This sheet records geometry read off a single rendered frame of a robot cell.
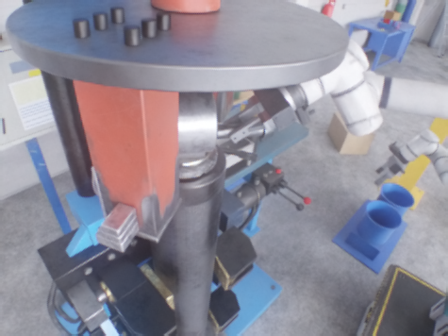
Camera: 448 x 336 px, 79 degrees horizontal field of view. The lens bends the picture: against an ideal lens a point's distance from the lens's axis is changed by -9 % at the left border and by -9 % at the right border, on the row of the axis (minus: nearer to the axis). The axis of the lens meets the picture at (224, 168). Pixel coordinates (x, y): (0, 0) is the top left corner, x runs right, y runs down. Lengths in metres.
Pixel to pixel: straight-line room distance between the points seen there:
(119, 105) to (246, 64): 0.17
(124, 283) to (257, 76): 0.87
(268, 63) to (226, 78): 0.05
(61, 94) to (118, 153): 0.44
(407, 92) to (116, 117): 0.70
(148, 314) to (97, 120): 0.71
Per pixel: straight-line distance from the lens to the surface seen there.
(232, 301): 1.55
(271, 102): 0.68
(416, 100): 0.87
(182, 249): 0.83
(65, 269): 1.05
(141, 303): 1.03
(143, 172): 0.44
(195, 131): 0.60
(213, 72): 0.31
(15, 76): 1.34
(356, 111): 0.73
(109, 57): 0.33
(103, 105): 0.41
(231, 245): 1.14
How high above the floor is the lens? 1.93
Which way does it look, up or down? 40 degrees down
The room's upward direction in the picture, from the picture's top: 7 degrees clockwise
